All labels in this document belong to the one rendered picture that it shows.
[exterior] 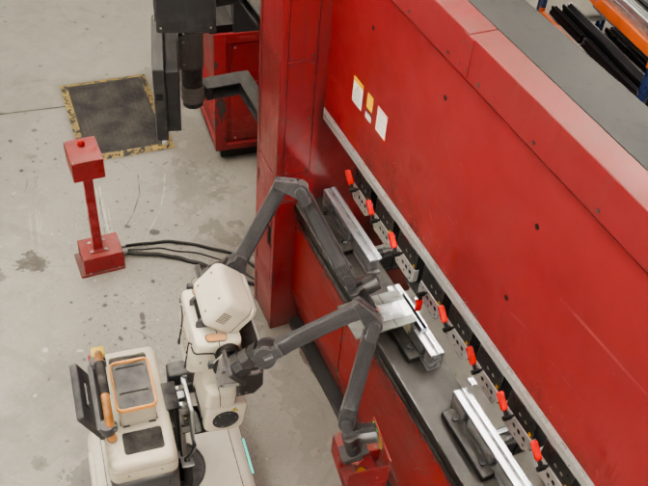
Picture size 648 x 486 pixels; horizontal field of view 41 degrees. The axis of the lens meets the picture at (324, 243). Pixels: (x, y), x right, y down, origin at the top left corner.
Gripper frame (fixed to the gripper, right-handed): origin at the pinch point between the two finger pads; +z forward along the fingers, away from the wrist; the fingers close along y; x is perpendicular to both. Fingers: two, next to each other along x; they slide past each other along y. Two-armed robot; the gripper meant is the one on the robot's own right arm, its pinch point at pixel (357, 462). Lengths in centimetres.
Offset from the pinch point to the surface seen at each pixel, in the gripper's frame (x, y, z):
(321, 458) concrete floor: 52, -14, 79
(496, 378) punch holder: -9, 52, -37
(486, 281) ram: 9, 57, -66
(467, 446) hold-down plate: -8.9, 39.5, -0.4
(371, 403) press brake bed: 44, 15, 35
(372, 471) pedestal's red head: -4.5, 4.3, 1.6
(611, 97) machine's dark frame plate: 5, 94, -131
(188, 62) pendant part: 185, -15, -65
